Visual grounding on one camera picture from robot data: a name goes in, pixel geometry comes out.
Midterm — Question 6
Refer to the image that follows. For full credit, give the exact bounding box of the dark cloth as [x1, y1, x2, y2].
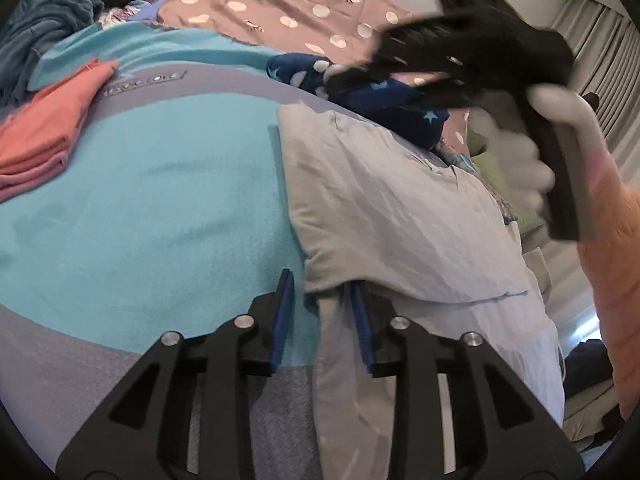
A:
[564, 339, 617, 398]

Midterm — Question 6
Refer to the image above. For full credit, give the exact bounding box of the pile of blue clothes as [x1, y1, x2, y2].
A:
[0, 0, 104, 107]

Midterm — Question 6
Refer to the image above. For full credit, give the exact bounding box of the teal and purple patterned blanket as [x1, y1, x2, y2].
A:
[0, 22, 501, 480]

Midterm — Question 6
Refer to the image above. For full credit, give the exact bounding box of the beige curtain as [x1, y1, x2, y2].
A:
[550, 0, 640, 188]

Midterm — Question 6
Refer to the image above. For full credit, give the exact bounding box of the folded pink garment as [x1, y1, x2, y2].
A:
[0, 156, 69, 204]

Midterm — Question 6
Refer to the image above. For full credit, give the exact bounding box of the navy star print garment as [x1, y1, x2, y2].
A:
[266, 52, 451, 149]

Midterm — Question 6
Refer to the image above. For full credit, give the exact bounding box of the folded coral garment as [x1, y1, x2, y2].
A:
[0, 59, 121, 177]

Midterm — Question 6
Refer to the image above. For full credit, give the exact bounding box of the person's right hand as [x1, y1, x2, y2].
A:
[469, 84, 609, 222]

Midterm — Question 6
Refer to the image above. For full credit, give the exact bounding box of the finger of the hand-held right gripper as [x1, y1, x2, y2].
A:
[322, 62, 482, 112]
[377, 14, 477, 65]

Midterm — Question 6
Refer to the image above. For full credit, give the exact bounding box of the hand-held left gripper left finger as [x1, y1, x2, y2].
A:
[55, 268, 296, 480]

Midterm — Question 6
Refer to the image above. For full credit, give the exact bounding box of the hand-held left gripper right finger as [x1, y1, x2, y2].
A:
[348, 282, 586, 480]

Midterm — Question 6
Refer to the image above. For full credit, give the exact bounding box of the light grey garment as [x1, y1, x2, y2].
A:
[277, 102, 567, 480]

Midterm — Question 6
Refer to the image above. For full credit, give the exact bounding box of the green pillow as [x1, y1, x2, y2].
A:
[466, 129, 547, 235]

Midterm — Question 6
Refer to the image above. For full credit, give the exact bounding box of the person's right forearm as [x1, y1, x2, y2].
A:
[575, 130, 640, 421]

